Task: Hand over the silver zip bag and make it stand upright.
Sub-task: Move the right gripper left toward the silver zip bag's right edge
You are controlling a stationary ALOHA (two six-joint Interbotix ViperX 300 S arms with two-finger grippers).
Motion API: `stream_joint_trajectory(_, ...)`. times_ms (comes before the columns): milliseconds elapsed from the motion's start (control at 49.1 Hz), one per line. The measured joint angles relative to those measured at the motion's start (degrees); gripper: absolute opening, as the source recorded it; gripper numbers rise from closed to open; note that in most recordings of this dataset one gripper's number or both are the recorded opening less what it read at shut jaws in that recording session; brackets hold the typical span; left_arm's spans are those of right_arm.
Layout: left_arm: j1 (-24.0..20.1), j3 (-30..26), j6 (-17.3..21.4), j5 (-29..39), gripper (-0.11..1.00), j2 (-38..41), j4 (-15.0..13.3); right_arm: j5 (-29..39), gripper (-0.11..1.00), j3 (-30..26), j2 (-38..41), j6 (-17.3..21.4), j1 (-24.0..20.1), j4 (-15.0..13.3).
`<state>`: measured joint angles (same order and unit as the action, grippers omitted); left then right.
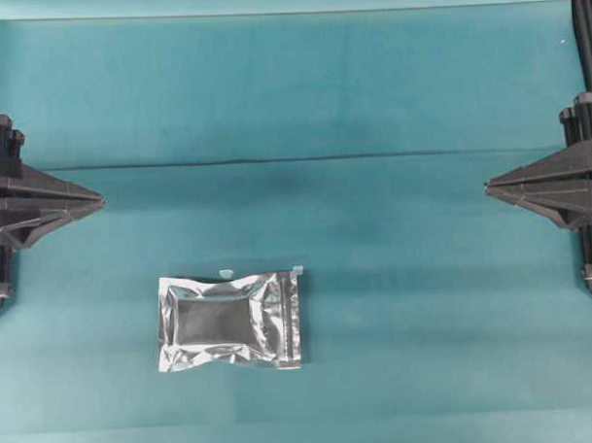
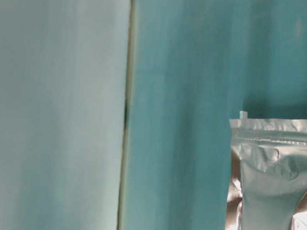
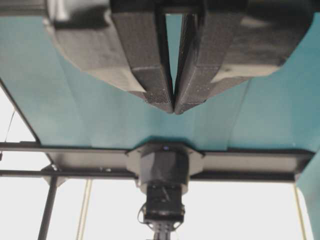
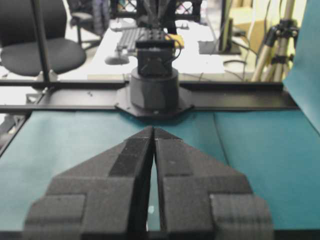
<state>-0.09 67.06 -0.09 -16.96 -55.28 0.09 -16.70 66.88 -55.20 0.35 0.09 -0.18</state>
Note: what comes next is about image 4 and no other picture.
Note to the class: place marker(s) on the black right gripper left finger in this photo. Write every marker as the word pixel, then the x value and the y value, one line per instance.
pixel 103 198

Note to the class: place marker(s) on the black vertical frame post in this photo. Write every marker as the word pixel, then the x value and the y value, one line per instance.
pixel 40 34

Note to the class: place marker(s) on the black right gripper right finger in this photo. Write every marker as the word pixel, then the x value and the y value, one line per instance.
pixel 201 198

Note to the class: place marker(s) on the black office chair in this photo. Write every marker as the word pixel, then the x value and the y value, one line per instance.
pixel 20 52

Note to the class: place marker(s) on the camera tripod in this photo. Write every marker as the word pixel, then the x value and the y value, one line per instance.
pixel 273 61

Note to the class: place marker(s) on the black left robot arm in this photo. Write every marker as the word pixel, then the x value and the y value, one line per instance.
pixel 153 90

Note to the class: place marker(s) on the white desk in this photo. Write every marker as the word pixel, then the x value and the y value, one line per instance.
pixel 109 64

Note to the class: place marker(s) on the black metal frame rail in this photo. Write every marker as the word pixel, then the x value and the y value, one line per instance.
pixel 108 95

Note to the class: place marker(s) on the grey computer keyboard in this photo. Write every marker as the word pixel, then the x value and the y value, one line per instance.
pixel 128 39

